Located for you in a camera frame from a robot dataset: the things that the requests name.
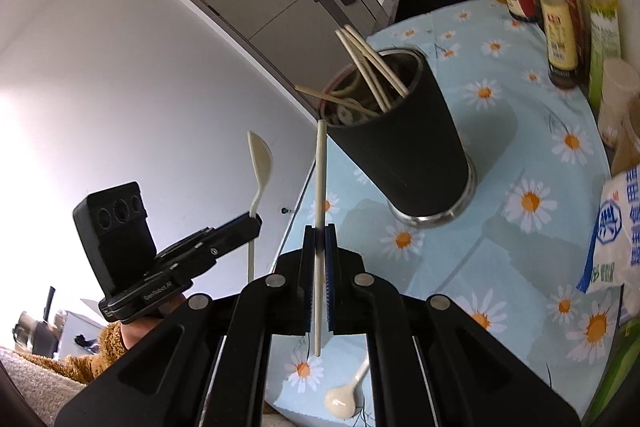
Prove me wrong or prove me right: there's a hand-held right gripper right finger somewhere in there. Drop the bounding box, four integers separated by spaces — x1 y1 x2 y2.
324 224 581 427

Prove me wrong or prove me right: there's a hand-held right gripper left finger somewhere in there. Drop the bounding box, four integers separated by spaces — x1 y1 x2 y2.
55 224 321 427

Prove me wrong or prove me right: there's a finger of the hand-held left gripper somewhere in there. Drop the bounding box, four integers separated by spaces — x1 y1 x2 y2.
156 214 262 263
165 227 262 285

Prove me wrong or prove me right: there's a cream spoon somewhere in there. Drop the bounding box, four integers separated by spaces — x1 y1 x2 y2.
246 131 274 285
324 352 373 420

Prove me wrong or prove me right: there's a black utensil cup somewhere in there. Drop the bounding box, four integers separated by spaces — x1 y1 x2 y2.
317 48 476 226

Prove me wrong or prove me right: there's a person's left hand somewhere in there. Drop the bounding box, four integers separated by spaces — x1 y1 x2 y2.
120 292 193 350

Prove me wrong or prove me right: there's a white box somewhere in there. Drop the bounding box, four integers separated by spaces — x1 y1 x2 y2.
57 311 108 360

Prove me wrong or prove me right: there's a dark appliance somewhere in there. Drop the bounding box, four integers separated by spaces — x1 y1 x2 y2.
12 287 58 355

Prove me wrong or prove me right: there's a daisy print tablecloth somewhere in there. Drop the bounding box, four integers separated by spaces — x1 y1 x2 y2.
265 0 621 427

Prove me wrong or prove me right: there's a white blue salt bag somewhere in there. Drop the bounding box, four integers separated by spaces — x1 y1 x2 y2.
576 167 640 295

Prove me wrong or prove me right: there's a green packet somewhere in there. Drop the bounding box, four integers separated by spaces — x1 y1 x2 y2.
587 322 638 423

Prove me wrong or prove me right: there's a cream label sauce bottle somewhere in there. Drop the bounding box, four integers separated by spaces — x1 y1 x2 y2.
522 0 583 88

